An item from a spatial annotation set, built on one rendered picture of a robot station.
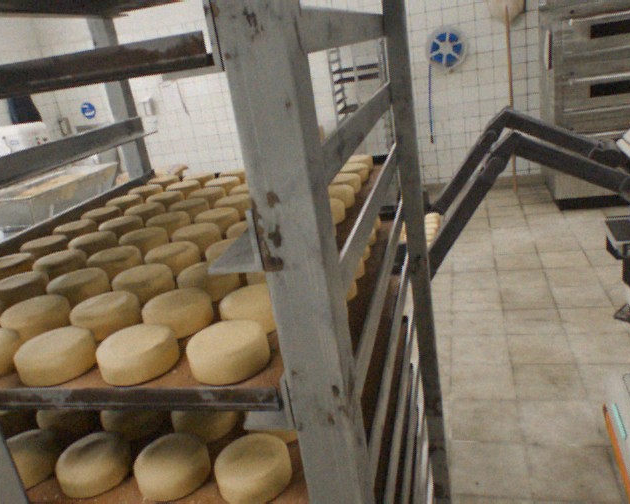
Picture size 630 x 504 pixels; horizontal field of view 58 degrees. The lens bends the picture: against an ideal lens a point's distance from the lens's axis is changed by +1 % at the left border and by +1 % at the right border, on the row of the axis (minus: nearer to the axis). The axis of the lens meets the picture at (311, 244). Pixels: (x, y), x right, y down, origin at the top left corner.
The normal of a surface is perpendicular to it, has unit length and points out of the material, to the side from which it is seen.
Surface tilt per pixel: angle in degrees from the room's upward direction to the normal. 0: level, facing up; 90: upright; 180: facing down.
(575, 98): 90
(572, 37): 91
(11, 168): 90
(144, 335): 0
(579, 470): 0
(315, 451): 90
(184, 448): 0
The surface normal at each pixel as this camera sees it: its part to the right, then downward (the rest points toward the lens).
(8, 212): -0.20, 0.65
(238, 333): -0.15, -0.93
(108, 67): -0.22, 0.36
